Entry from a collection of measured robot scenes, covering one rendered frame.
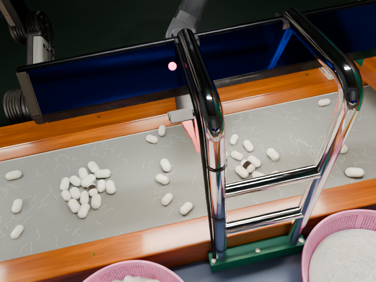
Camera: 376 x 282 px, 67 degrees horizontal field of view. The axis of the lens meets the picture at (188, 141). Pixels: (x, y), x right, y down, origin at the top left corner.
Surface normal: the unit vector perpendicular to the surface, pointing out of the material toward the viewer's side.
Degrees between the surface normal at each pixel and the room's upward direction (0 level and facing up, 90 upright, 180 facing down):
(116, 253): 0
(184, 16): 37
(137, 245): 0
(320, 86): 45
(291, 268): 0
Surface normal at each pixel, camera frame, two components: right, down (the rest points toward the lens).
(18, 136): -0.11, -0.66
